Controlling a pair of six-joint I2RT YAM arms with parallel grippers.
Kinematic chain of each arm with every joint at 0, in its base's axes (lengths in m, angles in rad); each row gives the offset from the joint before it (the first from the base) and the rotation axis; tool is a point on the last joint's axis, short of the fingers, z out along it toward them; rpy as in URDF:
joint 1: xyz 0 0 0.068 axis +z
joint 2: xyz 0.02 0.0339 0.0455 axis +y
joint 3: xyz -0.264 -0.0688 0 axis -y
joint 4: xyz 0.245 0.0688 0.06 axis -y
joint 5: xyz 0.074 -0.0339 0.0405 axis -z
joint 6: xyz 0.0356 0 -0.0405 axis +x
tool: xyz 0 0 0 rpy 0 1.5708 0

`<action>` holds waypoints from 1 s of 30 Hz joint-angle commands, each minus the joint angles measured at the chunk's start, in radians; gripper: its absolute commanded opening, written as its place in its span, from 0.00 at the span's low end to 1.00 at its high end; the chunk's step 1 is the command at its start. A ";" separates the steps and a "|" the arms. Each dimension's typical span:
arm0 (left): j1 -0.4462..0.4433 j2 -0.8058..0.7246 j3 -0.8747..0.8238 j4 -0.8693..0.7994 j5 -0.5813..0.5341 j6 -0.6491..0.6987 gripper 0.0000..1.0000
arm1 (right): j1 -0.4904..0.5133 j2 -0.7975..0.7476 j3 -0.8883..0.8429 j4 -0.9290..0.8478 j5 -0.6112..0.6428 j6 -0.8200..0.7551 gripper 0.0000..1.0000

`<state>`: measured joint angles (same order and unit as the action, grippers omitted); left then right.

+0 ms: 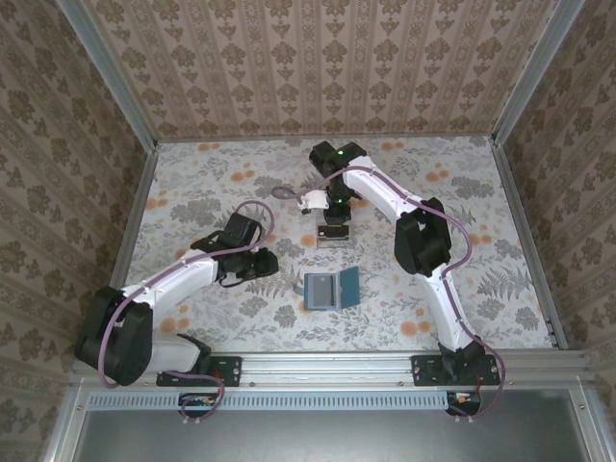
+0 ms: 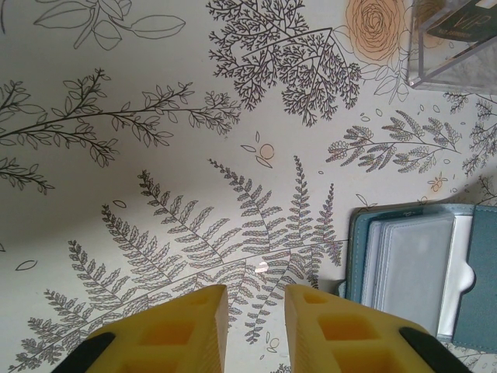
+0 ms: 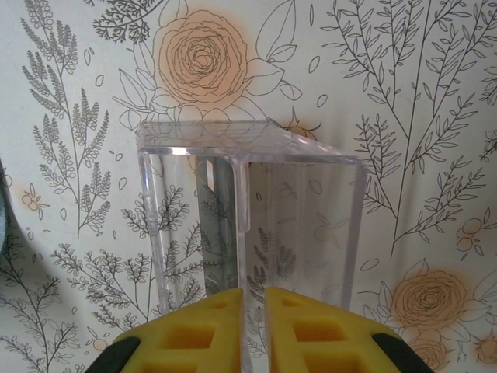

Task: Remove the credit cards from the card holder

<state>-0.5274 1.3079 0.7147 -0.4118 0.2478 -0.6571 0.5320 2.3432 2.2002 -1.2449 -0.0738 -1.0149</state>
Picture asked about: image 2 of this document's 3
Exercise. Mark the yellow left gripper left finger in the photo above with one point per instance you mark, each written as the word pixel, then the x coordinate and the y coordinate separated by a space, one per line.
pixel 174 342

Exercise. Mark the teal leather card holder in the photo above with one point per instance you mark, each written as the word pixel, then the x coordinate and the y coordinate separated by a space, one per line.
pixel 359 248

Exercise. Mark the clear acrylic card box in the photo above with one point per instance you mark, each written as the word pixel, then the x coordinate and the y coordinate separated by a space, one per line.
pixel 446 74

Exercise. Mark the plain white plastic card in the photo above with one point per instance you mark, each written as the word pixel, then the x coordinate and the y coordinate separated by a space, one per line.
pixel 462 241

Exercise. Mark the black VIP card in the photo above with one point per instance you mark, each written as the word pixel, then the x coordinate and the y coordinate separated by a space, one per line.
pixel 466 23

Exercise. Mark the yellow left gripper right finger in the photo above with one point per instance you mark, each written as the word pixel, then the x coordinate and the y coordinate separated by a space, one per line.
pixel 349 349

